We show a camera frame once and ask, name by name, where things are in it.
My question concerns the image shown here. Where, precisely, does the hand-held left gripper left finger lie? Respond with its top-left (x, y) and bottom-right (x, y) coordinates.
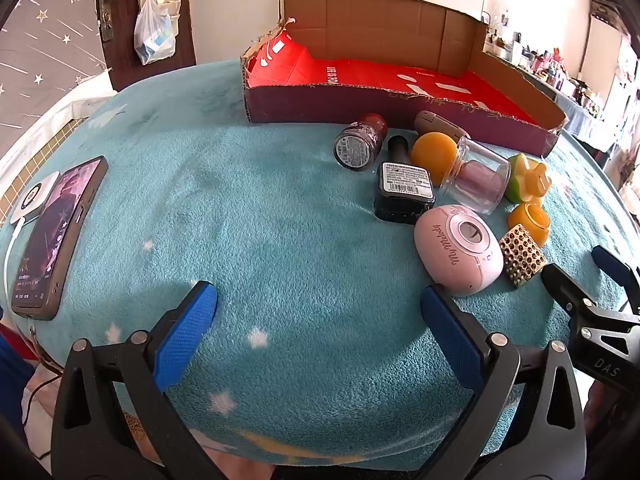
top-left (51, 280), bottom-right (226, 480)

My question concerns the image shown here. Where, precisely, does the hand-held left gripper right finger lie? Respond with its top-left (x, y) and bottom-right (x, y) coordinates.
top-left (420, 284), bottom-right (588, 480)

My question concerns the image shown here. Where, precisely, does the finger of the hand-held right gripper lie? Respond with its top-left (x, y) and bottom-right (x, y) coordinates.
top-left (591, 245), bottom-right (640, 311)
top-left (541, 263), bottom-right (598, 323)

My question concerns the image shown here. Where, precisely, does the gold studded block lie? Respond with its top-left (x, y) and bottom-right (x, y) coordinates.
top-left (498, 224), bottom-right (547, 288)

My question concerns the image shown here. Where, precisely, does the small orange silicone ring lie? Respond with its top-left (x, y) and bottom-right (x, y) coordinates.
top-left (507, 201), bottom-right (551, 242)

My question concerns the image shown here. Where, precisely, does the pink round device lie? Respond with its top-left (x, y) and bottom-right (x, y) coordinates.
top-left (413, 204), bottom-right (505, 296)

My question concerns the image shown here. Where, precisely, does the black nail polish bottle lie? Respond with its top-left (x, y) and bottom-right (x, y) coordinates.
top-left (373, 135), bottom-right (435, 225)

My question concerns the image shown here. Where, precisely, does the clear plastic cup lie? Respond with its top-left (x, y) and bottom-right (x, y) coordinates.
top-left (439, 136), bottom-right (512, 215)

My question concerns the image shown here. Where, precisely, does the large orange silicone ring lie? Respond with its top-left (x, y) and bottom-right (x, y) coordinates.
top-left (411, 132), bottom-right (458, 187)

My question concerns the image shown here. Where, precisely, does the glitter nail polish red cap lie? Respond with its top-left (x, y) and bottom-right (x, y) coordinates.
top-left (334, 113), bottom-right (389, 171)

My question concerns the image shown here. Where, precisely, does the cardboard box with red lining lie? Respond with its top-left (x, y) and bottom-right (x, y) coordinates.
top-left (240, 0), bottom-right (571, 158)

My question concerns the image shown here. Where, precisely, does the teal fleece blanket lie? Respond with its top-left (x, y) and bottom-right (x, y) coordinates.
top-left (0, 60), bottom-right (640, 471)

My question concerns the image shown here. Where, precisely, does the cloth-covered side table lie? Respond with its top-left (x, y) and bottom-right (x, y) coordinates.
top-left (482, 50), bottom-right (640, 156)

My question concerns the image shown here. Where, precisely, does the black smartphone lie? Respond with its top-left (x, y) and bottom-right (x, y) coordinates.
top-left (10, 156), bottom-right (109, 321)

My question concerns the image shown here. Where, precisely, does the white round charger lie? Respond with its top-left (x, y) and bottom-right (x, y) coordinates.
top-left (11, 171), bottom-right (61, 226)

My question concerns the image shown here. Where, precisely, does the row of bottles and trinkets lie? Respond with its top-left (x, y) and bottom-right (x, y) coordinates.
top-left (485, 10), bottom-right (606, 111)

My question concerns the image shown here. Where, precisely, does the dark brown door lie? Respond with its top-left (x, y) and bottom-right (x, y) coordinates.
top-left (94, 0), bottom-right (197, 92)

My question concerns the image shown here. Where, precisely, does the hanging clear plastic bag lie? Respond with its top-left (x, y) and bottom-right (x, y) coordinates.
top-left (134, 0), bottom-right (178, 66)

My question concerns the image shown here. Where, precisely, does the brass door handle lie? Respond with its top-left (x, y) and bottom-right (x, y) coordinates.
top-left (98, 0), bottom-right (129, 43)

